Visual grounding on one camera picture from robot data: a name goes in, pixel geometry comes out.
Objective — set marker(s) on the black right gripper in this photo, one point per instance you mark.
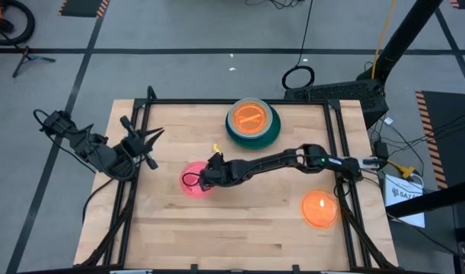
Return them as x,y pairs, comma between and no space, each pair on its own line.
217,175

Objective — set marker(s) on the black aluminium table frame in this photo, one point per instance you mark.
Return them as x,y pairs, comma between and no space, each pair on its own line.
198,101

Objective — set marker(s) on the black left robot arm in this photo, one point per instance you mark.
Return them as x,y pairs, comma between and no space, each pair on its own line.
91,152

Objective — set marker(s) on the black slanted pole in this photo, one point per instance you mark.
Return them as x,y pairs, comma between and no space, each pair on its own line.
407,30

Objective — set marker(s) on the black perforated computer case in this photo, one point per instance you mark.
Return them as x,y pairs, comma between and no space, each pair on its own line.
338,93

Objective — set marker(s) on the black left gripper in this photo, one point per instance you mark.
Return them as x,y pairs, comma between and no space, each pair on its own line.
135,146

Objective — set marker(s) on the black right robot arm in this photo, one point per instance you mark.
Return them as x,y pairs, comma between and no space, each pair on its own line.
274,161

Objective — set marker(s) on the yellow plug connector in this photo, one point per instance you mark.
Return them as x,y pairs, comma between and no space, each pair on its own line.
406,170

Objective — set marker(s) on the black tripod stand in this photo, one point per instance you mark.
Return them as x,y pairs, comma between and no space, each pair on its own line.
26,57

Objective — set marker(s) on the black power adapter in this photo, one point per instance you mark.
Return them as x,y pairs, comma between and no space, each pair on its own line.
380,150

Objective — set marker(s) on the small white tag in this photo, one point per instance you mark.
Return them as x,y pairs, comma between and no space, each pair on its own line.
388,121

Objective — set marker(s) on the black upright post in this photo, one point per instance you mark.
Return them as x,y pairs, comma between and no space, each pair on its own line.
464,236

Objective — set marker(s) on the black hazard-striped floor mat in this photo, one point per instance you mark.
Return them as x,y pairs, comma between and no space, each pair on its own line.
464,3
449,133
80,7

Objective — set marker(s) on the small translucent pink plate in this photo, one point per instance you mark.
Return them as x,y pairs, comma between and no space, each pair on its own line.
190,190

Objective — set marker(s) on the white labelled box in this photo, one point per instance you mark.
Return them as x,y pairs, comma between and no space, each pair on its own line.
403,201

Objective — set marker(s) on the black crossbeam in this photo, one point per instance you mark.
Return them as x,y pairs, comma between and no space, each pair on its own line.
437,198

